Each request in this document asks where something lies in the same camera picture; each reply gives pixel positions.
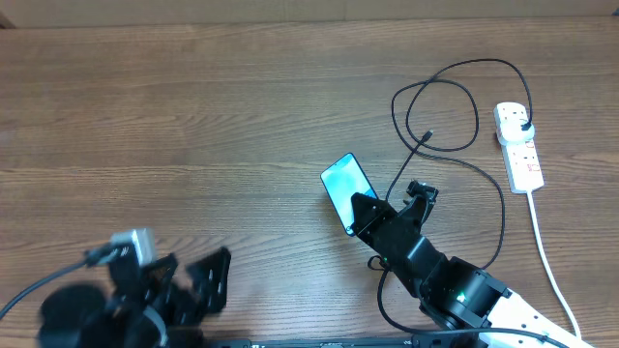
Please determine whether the smartphone with teal screen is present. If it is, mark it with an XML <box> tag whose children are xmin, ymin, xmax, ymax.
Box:
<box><xmin>320</xmin><ymin>153</ymin><xmax>377</xmax><ymax>236</ymax></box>

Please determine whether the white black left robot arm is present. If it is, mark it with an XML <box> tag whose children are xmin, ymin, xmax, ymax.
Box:
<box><xmin>38</xmin><ymin>247</ymin><xmax>231</xmax><ymax>348</ymax></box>

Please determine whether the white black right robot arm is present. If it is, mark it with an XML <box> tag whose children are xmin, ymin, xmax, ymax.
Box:
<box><xmin>351</xmin><ymin>181</ymin><xmax>586</xmax><ymax>347</ymax></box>

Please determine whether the white charger plug adapter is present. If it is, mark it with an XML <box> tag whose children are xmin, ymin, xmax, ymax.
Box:
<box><xmin>496</xmin><ymin>120</ymin><xmax>535</xmax><ymax>146</ymax></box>

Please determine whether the white power strip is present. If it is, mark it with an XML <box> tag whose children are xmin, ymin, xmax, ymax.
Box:
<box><xmin>493</xmin><ymin>101</ymin><xmax>545</xmax><ymax>193</ymax></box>

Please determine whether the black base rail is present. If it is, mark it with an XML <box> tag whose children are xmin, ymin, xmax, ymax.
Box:
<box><xmin>202</xmin><ymin>334</ymin><xmax>488</xmax><ymax>348</ymax></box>

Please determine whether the white power strip cord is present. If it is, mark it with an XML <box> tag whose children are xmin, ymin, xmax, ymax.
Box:
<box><xmin>525</xmin><ymin>189</ymin><xmax>584</xmax><ymax>339</ymax></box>

